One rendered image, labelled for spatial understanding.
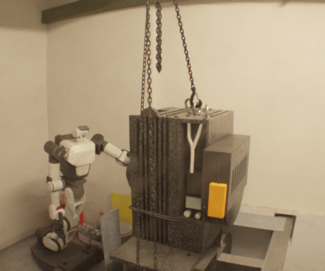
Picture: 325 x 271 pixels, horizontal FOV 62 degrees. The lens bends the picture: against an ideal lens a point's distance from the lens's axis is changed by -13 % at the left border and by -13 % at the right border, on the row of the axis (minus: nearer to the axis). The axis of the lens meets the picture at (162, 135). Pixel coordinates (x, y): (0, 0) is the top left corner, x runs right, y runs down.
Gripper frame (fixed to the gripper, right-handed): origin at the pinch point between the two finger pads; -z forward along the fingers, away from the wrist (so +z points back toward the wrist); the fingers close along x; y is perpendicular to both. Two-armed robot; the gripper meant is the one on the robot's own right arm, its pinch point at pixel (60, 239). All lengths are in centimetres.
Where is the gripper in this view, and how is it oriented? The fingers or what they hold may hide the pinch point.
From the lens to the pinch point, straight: 257.9
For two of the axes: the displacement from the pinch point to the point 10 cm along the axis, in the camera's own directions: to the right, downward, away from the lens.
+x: 8.0, 1.0, -5.9
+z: 0.1, -9.9, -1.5
